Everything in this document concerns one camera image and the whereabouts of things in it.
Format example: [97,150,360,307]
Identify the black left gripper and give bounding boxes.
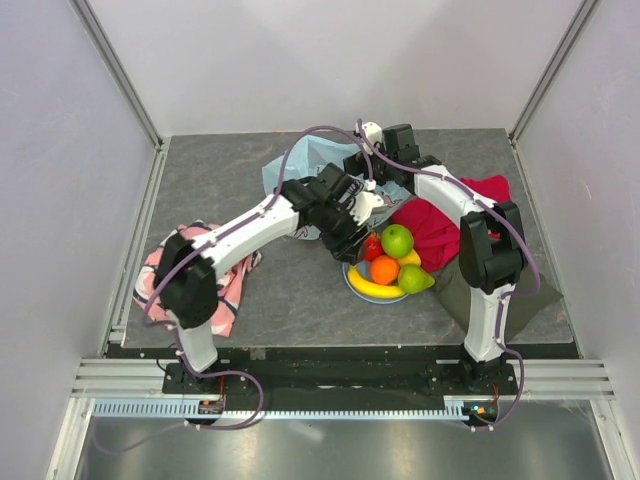
[316,201,372,266]

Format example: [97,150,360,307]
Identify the yellow fake mango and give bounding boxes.
[397,249,421,267]

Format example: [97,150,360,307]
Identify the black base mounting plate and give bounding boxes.
[162,345,518,396]

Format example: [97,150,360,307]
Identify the light blue plate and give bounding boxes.
[341,260,409,305]

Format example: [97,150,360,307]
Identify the red cloth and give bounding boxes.
[391,175,511,273]

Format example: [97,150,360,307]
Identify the right aluminium corner post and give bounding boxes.
[508,0,601,148]

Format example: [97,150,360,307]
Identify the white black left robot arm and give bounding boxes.
[151,164,384,393]

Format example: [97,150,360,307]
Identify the yellow fake banana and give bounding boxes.
[346,266,405,300]

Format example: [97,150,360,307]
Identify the pink navy patterned cloth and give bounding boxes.
[133,220,262,338]

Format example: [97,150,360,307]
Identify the olive green cloth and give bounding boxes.
[432,257,563,342]

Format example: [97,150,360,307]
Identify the green fake lime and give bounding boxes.
[381,224,414,259]

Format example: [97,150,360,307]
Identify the aluminium frame rail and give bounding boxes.
[72,359,614,400]

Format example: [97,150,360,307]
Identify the red fake apple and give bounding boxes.
[361,234,384,262]

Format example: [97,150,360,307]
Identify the translucent light blue plastic bag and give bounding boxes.
[262,136,410,228]

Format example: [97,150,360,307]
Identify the fake orange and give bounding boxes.
[369,255,400,285]

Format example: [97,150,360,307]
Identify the left aluminium corner post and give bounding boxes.
[69,0,164,149]

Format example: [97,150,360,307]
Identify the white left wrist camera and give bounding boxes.
[349,191,384,225]

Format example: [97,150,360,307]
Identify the green fake pear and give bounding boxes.
[397,264,435,295]

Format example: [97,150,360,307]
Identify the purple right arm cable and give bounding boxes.
[355,117,542,432]

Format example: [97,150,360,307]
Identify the slotted grey cable duct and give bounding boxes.
[92,398,497,421]

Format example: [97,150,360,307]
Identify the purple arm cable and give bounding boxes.
[92,123,376,454]
[355,117,542,432]

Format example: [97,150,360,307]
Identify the aluminium corner post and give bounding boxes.
[508,0,601,148]
[69,0,164,149]

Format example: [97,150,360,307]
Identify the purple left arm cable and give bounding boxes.
[92,123,376,454]

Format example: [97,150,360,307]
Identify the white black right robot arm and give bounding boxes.
[344,119,535,394]

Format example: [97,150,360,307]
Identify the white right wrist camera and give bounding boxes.
[354,121,383,150]

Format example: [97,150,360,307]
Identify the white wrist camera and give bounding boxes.
[349,191,384,225]
[354,121,383,150]

